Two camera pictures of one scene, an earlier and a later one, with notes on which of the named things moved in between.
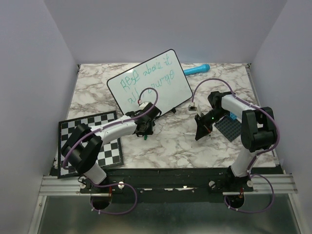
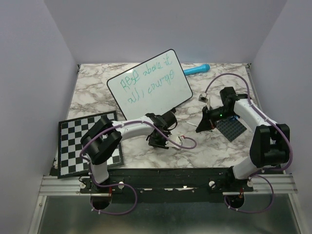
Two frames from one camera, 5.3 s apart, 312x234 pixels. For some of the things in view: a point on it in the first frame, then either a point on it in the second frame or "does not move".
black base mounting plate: (200, 185) does not move
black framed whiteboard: (160, 80) does not move
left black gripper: (148, 132) → (161, 145)
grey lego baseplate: (230, 128) does not move
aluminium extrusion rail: (51, 185) does not move
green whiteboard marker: (189, 133) → (191, 124)
